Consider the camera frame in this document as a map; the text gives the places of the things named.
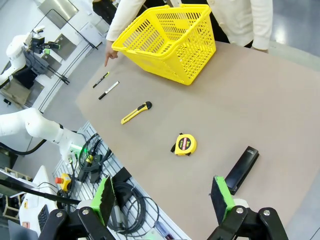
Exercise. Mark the yellow tape measure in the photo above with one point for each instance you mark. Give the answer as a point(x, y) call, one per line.
point(185, 145)

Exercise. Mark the person right forearm white sleeve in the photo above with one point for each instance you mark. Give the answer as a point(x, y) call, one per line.
point(125, 20)

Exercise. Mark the black tripod pole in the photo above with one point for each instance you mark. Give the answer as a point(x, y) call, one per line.
point(37, 193)

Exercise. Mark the small black box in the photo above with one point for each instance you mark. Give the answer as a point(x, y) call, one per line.
point(122, 174)

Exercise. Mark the person right hand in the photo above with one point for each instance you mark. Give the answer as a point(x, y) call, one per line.
point(110, 53)

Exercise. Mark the person left forearm white sleeve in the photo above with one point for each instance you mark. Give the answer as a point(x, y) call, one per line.
point(262, 25)

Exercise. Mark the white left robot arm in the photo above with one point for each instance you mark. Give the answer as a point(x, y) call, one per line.
point(37, 125)

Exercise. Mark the person torso in white cardigan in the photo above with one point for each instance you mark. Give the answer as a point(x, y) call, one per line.
point(237, 20)

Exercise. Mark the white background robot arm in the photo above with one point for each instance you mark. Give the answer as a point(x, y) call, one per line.
point(16, 50)

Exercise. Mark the black laptop keyboard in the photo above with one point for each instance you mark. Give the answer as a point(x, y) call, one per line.
point(43, 217)

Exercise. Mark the black stapler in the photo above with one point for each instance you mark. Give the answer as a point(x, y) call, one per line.
point(243, 167)

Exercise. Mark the yellow plastic shopping basket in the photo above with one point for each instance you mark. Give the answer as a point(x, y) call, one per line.
point(185, 62)

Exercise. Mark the black pen with yellow cap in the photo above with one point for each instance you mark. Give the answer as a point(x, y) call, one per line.
point(100, 80)

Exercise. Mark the yellow black utility knife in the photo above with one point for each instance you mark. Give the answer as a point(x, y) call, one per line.
point(135, 113)

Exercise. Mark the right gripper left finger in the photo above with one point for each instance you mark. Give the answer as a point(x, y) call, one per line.
point(103, 200)

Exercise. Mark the yellow emergency stop button box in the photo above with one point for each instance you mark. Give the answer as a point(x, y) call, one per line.
point(63, 181)

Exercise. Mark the white marker with black cap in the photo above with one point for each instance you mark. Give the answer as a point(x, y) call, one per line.
point(108, 90)

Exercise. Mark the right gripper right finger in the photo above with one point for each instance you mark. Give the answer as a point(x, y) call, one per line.
point(221, 200)

